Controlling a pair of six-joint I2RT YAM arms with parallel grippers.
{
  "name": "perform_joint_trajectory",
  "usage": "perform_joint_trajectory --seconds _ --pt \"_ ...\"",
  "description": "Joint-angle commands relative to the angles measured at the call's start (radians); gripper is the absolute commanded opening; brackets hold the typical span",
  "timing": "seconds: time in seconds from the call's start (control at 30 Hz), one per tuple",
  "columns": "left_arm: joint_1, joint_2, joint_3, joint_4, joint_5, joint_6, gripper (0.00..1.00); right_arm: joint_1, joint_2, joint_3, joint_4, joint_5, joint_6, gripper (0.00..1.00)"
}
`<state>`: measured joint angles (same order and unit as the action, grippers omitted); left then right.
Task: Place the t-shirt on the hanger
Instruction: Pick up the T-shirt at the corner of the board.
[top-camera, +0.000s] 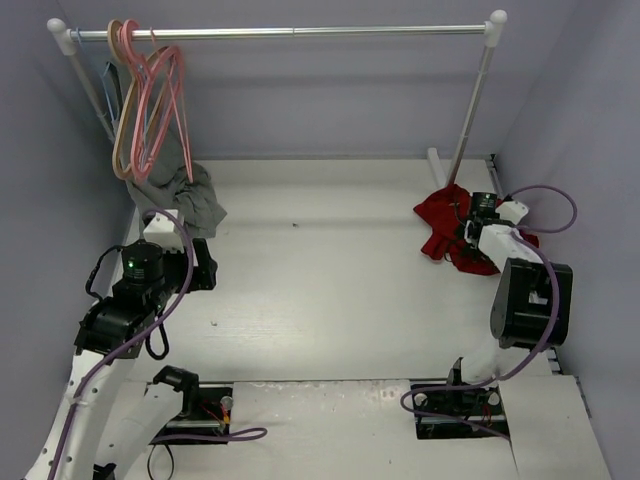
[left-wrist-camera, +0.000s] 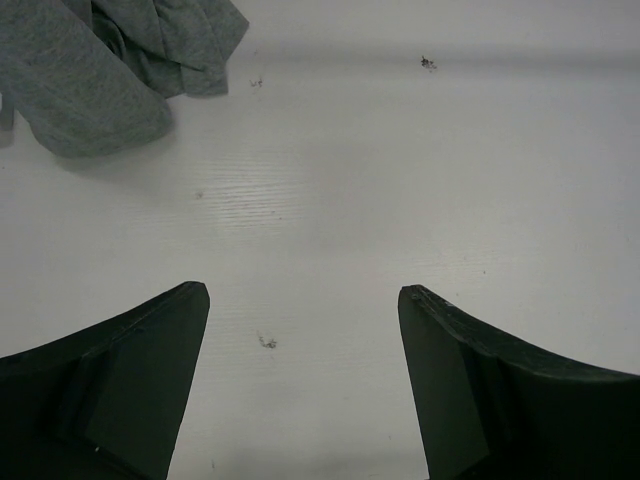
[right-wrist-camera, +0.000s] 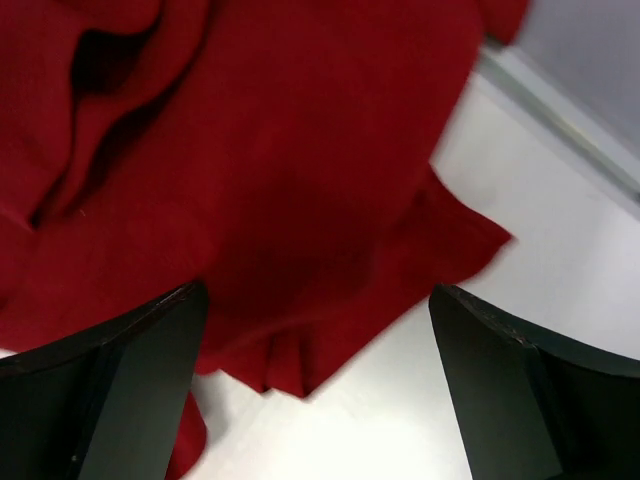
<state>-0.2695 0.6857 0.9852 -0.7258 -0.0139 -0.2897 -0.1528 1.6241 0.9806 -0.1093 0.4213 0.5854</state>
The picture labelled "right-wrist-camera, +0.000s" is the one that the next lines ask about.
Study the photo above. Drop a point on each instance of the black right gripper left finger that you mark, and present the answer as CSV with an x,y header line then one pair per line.
x,y
106,402

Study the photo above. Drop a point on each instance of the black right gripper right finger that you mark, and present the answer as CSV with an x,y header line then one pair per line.
x,y
532,403

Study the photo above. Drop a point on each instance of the red t-shirt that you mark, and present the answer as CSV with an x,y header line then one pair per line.
x,y
277,151

